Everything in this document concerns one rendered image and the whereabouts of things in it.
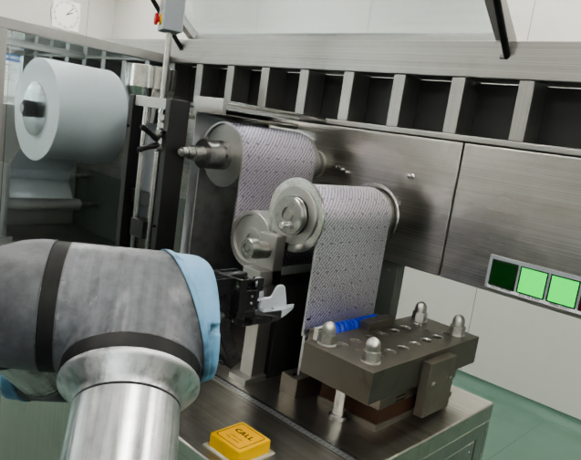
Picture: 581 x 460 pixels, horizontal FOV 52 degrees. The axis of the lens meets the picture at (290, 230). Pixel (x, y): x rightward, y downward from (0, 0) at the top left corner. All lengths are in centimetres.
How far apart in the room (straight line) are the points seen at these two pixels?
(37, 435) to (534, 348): 294
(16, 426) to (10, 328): 117
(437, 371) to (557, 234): 35
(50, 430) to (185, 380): 103
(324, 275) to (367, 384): 24
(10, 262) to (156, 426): 18
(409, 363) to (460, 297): 286
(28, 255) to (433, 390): 87
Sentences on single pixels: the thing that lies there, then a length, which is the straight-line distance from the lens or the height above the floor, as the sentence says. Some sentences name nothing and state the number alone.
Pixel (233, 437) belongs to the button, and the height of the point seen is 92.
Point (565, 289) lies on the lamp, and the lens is 126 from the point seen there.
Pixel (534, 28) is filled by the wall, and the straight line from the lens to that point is 392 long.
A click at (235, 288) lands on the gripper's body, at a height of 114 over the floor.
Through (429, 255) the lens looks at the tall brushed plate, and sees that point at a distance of 138.
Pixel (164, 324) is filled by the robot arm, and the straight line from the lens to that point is 50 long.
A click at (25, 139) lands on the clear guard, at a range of 190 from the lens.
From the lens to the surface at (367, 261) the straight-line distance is 129.
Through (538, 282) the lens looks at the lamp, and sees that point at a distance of 127.
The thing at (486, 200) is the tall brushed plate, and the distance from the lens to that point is 131.
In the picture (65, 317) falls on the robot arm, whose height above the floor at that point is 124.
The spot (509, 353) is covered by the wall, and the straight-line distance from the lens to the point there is 391.
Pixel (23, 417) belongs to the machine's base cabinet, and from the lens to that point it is 165.
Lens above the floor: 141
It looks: 9 degrees down
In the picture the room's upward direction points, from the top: 8 degrees clockwise
